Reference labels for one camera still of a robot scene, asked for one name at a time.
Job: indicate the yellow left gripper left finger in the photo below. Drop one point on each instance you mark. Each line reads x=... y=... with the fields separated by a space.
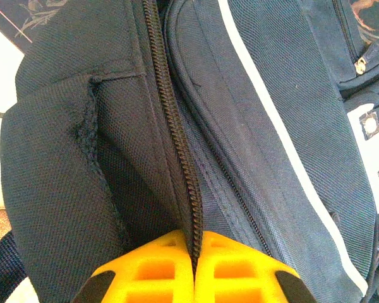
x=145 y=271

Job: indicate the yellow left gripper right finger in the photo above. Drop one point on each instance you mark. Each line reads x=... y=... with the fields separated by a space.
x=240 y=271

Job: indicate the navy blue backpack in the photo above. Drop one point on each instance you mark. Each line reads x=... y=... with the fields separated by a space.
x=240 y=126

